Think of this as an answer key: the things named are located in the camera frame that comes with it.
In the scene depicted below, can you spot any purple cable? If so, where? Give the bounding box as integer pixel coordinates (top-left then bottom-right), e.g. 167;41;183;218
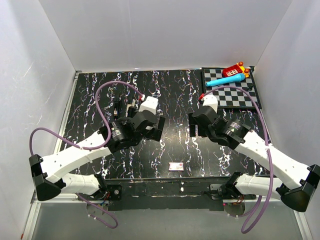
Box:
29;81;148;229
198;86;275;235

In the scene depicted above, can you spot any red toy block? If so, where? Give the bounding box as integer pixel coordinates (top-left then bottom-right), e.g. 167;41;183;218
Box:
222;61;250;78

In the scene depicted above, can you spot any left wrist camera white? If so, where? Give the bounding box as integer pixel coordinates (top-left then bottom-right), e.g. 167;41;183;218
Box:
138;96;159;115

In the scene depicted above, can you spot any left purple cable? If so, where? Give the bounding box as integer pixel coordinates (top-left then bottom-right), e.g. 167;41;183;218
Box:
29;81;148;229

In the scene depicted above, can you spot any blue toy marker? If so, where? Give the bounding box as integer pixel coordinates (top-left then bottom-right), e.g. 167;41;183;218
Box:
205;73;246;87

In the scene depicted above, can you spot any checkered chess board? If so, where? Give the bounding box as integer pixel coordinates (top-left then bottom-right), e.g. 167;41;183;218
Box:
201;66;262;110

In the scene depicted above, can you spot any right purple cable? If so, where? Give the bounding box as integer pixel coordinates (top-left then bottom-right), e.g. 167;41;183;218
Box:
198;86;275;235

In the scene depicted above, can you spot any black stapler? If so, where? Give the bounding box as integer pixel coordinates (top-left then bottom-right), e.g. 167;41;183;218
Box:
113;96;122;120

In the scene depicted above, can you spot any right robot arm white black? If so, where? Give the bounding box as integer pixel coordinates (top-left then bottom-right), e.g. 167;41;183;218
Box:
188;107;320;213

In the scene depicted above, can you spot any red white staple box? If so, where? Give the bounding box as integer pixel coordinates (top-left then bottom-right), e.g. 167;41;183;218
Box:
168;162;184;172

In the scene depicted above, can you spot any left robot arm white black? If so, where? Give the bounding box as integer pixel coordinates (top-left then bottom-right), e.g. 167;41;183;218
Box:
29;110;166;201

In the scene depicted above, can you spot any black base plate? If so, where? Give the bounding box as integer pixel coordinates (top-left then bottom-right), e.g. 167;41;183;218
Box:
77;177;251;212

